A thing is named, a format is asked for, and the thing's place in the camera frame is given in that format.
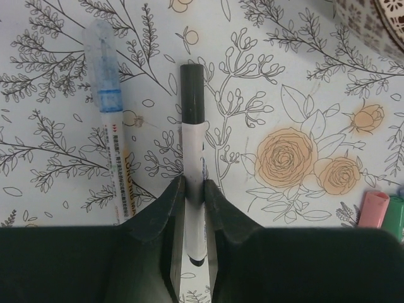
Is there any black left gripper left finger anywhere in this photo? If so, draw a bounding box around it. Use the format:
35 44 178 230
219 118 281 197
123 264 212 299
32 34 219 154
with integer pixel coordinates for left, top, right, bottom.
1 176 185 302

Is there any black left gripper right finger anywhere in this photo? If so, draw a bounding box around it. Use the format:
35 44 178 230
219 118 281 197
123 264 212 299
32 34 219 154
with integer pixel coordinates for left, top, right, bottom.
205 180 403 302

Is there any pink marker cap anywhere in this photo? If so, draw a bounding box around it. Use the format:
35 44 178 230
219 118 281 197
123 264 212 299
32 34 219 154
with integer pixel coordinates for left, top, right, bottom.
358 191 390 229

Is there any black white marker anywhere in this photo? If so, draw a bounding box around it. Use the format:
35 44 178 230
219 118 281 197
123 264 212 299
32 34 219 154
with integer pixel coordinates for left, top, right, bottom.
180 63 207 266

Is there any grey white marker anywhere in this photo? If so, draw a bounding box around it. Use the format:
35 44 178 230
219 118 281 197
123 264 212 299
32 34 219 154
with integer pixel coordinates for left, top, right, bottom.
82 19 136 224

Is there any floral patterned table mat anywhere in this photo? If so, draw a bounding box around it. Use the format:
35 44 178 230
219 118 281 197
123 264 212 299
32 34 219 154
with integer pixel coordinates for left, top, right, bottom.
1 1 403 302

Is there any small patterned brown bowl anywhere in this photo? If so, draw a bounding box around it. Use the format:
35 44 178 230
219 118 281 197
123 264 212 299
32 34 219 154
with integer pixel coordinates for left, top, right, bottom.
333 0 403 62

